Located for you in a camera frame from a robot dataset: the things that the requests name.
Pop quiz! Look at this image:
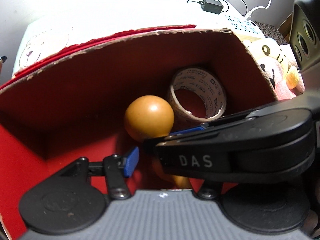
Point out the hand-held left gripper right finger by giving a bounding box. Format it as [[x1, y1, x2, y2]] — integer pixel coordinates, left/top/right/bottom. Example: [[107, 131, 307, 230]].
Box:
[[197, 180, 223, 200]]

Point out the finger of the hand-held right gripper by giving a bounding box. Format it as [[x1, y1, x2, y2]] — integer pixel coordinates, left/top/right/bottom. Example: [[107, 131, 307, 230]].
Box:
[[144, 132, 235, 180], [165, 108, 258, 140]]

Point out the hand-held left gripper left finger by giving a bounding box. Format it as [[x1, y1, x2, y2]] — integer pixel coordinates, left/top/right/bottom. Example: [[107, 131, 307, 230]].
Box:
[[50, 146, 139, 200]]

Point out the brown wooden maraca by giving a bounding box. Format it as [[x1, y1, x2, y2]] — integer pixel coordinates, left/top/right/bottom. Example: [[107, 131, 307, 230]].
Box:
[[124, 95, 193, 190]]

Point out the red cardboard box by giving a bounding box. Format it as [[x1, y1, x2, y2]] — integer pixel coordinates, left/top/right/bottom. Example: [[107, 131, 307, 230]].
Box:
[[0, 25, 279, 240]]

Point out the beige printed tape roll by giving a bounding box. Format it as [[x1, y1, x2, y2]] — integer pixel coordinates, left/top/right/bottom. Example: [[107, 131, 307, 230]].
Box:
[[167, 67, 227, 123]]

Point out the pink plush toy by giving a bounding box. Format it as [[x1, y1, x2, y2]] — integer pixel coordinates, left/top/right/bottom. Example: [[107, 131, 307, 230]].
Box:
[[257, 57, 306, 101]]

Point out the dark patterned cloth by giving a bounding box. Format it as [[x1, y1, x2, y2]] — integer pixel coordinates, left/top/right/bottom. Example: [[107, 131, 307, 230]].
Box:
[[252, 21, 288, 45]]

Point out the brown wooden furniture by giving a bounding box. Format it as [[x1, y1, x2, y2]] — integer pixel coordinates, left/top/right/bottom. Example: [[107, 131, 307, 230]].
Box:
[[276, 12, 294, 43]]

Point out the white power strip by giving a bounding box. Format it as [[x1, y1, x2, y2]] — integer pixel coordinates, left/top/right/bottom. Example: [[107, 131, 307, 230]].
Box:
[[220, 11, 263, 41]]

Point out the black power adapter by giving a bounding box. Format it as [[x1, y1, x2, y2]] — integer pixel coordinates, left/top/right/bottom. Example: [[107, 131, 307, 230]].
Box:
[[202, 0, 224, 14]]

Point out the light green bear-print sheet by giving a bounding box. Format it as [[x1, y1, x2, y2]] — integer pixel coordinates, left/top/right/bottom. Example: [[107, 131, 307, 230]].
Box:
[[11, 17, 75, 78]]

